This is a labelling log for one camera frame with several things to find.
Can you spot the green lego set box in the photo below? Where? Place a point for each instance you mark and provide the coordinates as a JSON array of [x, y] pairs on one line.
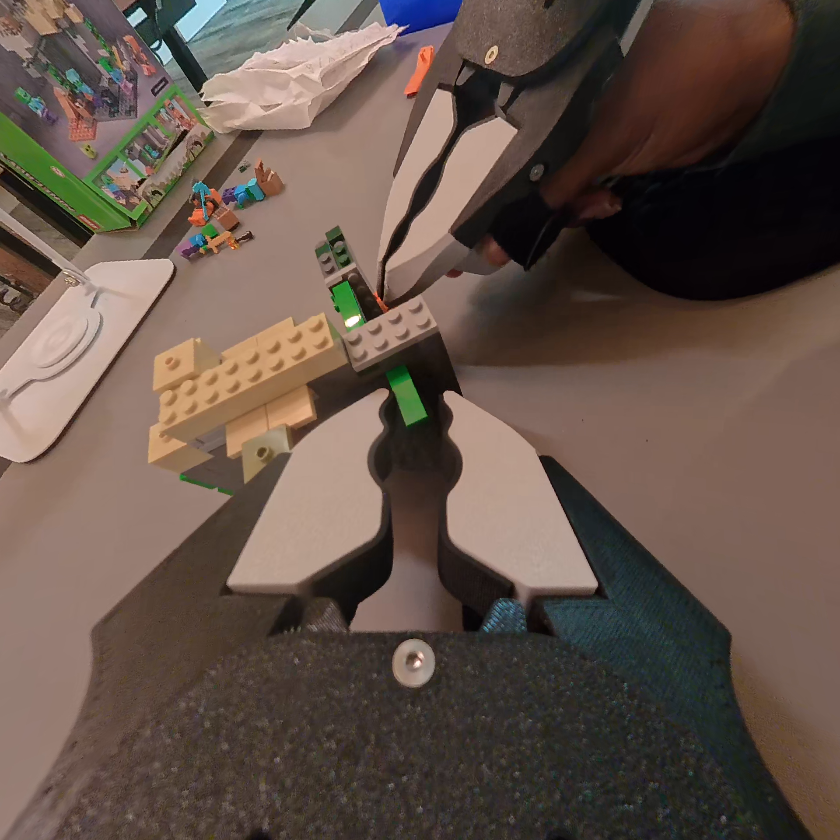
[[85, 98]]

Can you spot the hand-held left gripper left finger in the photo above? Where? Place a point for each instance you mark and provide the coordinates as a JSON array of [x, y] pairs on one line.
[[308, 518]]

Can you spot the brown lego block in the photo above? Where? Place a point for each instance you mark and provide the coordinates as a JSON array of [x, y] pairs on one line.
[[228, 220]]

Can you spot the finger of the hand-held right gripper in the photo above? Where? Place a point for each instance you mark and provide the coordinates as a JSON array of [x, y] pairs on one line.
[[417, 151], [459, 190]]

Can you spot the brown lego animal piece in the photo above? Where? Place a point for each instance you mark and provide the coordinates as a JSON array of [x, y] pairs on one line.
[[269, 178]]

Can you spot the white book stand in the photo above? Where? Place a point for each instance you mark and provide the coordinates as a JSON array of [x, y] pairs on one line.
[[85, 341]]

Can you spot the white crumpled paper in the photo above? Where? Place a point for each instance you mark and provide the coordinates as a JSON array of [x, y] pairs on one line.
[[295, 79]]

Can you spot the purple blue lego figure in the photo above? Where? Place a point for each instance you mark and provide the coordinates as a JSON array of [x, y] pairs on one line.
[[243, 195]]

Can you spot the grey desk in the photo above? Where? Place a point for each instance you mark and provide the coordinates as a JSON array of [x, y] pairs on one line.
[[656, 426]]

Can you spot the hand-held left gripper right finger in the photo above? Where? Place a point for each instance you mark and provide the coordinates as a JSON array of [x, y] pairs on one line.
[[518, 518]]

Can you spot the person's right hand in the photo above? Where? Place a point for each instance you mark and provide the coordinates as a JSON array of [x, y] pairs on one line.
[[689, 85]]

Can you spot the grey tan lego building model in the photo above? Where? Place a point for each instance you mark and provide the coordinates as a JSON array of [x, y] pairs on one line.
[[262, 380]]

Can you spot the blue plastic bin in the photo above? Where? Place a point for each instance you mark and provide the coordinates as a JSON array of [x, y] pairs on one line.
[[420, 10]]

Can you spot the green purple lego figure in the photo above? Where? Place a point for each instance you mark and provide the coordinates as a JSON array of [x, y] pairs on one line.
[[200, 243]]

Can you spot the lego torch piece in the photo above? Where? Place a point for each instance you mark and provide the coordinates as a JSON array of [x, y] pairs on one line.
[[239, 239]]

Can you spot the orange lego brick separator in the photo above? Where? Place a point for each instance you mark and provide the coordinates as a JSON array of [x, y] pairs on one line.
[[420, 69]]

